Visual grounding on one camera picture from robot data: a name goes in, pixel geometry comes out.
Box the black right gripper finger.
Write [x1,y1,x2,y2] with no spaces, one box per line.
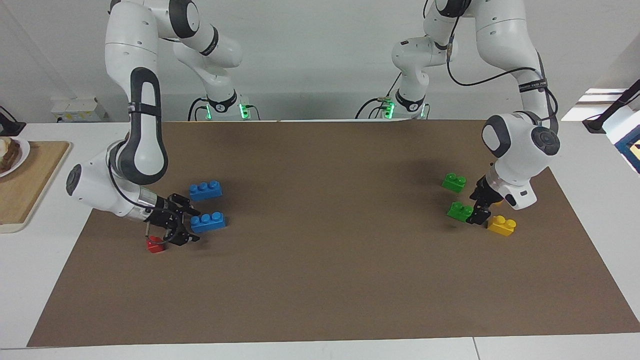
[169,194,202,217]
[167,222,201,247]

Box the green two-stud toy brick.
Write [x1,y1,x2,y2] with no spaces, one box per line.
[446,201,475,223]
[441,172,467,194]

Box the blue three-stud toy brick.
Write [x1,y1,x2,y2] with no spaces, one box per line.
[190,211,227,234]
[188,180,223,202]

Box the white power strip box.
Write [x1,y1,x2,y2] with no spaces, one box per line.
[50,97,110,123]

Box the wooden cutting board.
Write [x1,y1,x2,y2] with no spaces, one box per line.
[0,140,72,234]

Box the brown paper table mat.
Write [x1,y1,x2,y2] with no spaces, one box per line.
[26,118,640,348]

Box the white plate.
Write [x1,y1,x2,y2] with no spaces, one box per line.
[0,137,31,178]

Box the blue framed box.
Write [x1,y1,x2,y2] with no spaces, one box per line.
[615,125,640,175]

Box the brown food on plate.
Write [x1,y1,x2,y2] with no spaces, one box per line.
[0,137,22,173]

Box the black device base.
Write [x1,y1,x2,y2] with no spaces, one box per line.
[0,106,27,137]

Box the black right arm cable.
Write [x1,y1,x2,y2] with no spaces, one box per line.
[107,150,173,247]

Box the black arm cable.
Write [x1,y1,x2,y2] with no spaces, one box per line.
[446,30,560,133]
[107,150,173,247]

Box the black base cable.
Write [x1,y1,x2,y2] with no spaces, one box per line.
[355,95,392,120]
[187,96,211,122]

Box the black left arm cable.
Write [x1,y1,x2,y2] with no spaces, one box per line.
[446,30,560,133]

